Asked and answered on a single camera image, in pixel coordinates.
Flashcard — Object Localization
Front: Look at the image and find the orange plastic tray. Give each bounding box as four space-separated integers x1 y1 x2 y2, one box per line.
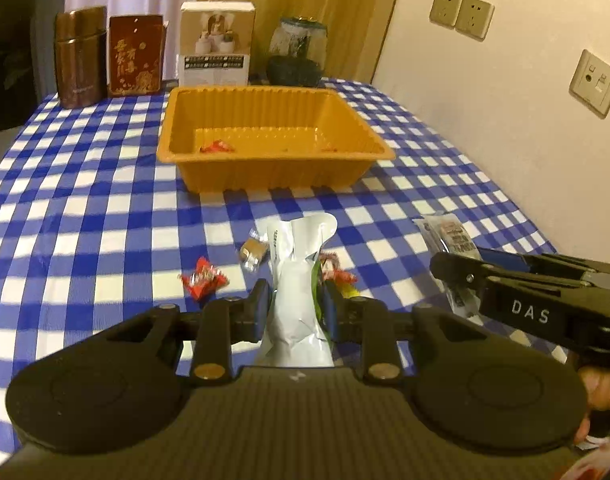
156 85 397 195

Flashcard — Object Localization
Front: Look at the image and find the small brown candy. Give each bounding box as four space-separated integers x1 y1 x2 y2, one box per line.
240 227 270 272

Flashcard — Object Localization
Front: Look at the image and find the glass humidifier with green base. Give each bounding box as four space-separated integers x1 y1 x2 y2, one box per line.
266 17 328 87

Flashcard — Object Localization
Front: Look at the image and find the black glossy cabinet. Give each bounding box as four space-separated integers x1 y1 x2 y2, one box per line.
0 0 66 136

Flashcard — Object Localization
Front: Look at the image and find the beige wall data socket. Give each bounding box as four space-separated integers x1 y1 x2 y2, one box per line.
570 49 610 119

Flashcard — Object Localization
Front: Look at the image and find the silver foil snack pouch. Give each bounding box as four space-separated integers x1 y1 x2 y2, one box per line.
255 212 338 368

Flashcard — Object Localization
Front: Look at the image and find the small red twist-wrapped candy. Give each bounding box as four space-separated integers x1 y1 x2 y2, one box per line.
179 256 229 303

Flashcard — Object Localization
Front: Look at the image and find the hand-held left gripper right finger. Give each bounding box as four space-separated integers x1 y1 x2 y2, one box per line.
317 280 482 386

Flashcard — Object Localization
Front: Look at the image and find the person's right hand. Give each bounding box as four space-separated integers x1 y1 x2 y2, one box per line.
575 366 610 443

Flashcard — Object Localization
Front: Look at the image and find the red packet with green end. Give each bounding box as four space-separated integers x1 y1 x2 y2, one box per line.
315 252 360 297

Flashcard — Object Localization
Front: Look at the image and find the white product box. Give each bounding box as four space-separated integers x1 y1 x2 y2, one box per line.
177 1 256 88

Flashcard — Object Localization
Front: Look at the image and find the blue checkered tablecloth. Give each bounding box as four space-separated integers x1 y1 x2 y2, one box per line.
0 77 580 466

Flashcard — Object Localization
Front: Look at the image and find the clear packet with brown snack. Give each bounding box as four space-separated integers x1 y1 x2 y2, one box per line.
414 213 486 318

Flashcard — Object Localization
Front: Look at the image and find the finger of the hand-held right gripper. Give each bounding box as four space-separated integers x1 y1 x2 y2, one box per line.
477 247 610 287
429 251 492 292

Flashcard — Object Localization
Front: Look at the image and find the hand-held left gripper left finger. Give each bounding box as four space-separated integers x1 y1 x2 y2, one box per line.
104 277 273 386

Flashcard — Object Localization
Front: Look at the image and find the dark red gift box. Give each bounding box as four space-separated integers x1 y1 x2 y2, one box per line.
108 14 167 98

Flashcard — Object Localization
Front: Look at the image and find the brown metal thermos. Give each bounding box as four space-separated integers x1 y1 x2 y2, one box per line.
54 6 109 109

